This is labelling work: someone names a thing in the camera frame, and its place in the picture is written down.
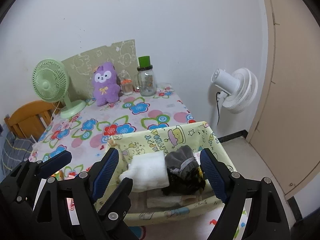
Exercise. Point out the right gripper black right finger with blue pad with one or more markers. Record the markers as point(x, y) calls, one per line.
point(266, 219)

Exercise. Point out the yellow cartoon book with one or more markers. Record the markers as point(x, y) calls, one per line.
point(200, 174)

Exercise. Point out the black plastic bag roll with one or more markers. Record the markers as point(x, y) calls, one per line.
point(188, 186)

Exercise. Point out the glass mason jar mug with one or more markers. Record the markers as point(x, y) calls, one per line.
point(146, 81)

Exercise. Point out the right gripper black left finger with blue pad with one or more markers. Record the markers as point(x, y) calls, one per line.
point(74, 208)

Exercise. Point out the toothpick jar orange lid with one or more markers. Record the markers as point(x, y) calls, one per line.
point(127, 86)

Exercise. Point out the grey sock bundle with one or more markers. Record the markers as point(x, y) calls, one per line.
point(181, 162)

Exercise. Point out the grey plaid pillow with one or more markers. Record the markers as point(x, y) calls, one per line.
point(13, 151)

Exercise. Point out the floral tablecloth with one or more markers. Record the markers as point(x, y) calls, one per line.
point(86, 135)

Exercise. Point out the white towel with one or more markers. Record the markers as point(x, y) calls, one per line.
point(148, 172)

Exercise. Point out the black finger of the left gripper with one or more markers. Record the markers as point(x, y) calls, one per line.
point(20, 187)
point(119, 203)

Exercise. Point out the purple plush toy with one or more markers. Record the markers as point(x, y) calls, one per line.
point(104, 82)

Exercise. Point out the green cup on jar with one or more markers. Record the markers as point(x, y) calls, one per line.
point(144, 61)

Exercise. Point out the wooden chair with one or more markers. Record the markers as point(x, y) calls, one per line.
point(32, 119)

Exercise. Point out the white standing fan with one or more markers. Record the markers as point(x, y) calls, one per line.
point(237, 90)

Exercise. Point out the green desk fan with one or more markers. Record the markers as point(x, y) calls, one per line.
point(50, 82)

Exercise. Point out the green cartoon paper board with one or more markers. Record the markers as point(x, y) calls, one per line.
point(81, 67)

